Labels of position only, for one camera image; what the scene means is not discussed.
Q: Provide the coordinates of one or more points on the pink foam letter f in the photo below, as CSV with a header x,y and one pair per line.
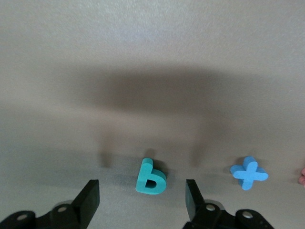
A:
x,y
302,176

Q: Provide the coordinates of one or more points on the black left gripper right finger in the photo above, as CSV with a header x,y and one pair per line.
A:
x,y
194,202

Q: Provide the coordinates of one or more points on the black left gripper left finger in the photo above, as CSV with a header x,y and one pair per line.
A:
x,y
88,202

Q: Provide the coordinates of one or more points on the blue foam plus sign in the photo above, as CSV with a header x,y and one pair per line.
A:
x,y
249,174

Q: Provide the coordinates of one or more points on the teal foam letter q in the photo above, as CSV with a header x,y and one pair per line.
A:
x,y
143,181

